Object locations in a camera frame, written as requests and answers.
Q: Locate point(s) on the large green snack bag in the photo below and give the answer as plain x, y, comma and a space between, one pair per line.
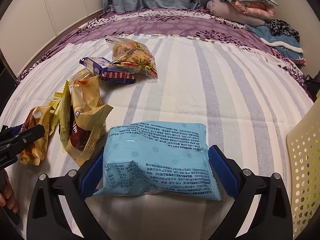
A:
309, 186

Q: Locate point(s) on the blue cracker sleeve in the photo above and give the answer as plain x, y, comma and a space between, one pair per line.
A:
102, 67

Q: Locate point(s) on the blue teal blanket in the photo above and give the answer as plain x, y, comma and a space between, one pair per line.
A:
286, 46

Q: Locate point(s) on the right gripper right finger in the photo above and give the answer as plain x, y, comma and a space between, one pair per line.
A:
273, 217

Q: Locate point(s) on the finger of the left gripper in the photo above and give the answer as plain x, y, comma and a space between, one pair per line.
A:
17, 129
28, 136

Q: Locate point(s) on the leopard print cloth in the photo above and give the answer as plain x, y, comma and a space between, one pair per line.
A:
280, 27

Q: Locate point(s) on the beige red cookie bag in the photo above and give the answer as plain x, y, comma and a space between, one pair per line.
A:
88, 114

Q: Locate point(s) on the purple floral bedsheet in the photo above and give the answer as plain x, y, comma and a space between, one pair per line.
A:
194, 23

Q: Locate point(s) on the person's left hand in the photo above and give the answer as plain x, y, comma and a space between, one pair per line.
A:
7, 197

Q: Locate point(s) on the olive yellow snack packet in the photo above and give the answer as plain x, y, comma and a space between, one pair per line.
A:
64, 112

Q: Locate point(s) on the clear yellow pastry packet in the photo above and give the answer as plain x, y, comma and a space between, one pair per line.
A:
80, 75

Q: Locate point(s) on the light blue snack bag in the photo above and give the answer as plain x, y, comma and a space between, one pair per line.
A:
153, 156

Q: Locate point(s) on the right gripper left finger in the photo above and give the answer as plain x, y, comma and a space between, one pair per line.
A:
46, 218

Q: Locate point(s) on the folded quilts pile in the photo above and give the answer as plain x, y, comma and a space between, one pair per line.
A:
250, 12

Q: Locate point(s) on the black backpack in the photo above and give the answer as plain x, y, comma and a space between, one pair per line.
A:
312, 85

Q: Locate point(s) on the cream perforated plastic basket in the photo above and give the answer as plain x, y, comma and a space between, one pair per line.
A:
303, 148

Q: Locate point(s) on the white wardrobe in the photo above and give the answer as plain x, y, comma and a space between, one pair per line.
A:
28, 26

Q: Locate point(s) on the clear bag of biscuits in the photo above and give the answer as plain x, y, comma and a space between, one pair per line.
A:
131, 57

